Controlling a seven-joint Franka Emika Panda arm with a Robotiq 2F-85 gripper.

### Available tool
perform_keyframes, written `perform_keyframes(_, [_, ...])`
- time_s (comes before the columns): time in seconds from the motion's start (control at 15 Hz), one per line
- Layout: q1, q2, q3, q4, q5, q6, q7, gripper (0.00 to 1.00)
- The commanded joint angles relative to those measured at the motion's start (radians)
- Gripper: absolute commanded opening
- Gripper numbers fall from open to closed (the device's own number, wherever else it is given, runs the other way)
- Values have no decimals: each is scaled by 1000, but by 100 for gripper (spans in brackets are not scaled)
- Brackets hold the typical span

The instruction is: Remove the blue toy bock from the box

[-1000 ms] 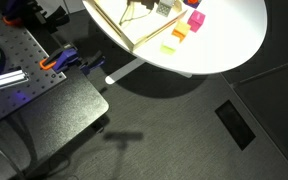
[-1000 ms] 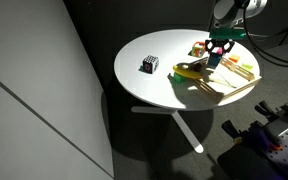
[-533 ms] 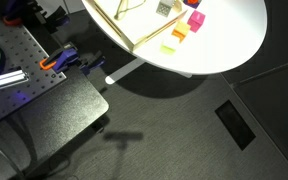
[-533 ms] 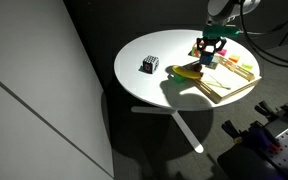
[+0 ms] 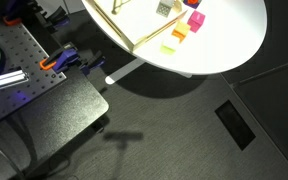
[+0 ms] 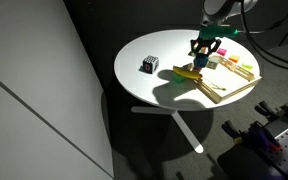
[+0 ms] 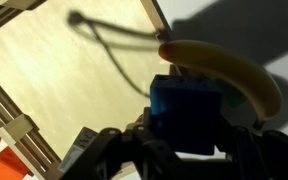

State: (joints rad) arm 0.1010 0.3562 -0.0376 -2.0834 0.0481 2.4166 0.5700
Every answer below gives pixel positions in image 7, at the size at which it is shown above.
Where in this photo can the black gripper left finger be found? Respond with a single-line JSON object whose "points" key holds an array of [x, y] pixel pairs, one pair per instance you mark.
{"points": [[144, 153]]}

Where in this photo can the light wooden box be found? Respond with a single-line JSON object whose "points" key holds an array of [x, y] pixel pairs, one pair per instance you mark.
{"points": [[50, 83]]}

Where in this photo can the yellow banana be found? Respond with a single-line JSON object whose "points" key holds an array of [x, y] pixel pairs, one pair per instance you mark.
{"points": [[230, 66]]}

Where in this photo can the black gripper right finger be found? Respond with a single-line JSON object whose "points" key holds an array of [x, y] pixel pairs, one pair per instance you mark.
{"points": [[240, 153]]}

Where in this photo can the dark green toy block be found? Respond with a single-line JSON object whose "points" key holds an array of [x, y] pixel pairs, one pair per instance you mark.
{"points": [[234, 98]]}

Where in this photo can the orange toy block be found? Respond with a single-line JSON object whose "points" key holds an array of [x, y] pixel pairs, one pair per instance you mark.
{"points": [[4, 166]]}

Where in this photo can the blue toy block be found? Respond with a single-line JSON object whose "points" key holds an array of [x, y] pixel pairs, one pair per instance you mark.
{"points": [[184, 113]]}

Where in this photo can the grey toy block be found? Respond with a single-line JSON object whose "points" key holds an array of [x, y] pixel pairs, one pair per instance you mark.
{"points": [[77, 150]]}

